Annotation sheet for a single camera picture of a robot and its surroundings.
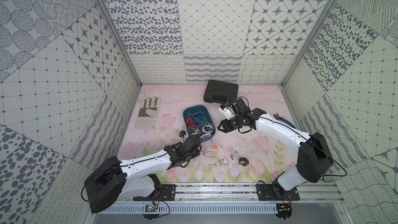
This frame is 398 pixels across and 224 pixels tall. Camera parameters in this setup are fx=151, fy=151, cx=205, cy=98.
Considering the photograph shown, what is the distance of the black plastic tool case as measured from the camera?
1095mm

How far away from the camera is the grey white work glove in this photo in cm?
100

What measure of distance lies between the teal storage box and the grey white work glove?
0.72 feet
